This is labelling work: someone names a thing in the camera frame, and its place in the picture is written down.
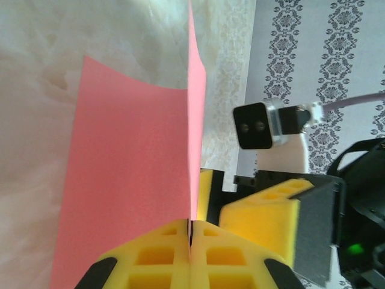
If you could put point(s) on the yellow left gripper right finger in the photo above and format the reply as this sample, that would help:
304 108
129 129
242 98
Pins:
228 265

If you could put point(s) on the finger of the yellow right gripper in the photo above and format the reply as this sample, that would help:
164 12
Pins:
258 219
206 195

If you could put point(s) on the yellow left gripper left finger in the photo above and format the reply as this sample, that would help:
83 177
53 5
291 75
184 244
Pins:
156 265

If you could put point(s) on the pink paper sheet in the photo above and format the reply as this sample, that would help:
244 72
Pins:
126 150

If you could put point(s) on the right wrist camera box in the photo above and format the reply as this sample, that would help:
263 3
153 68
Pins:
254 126

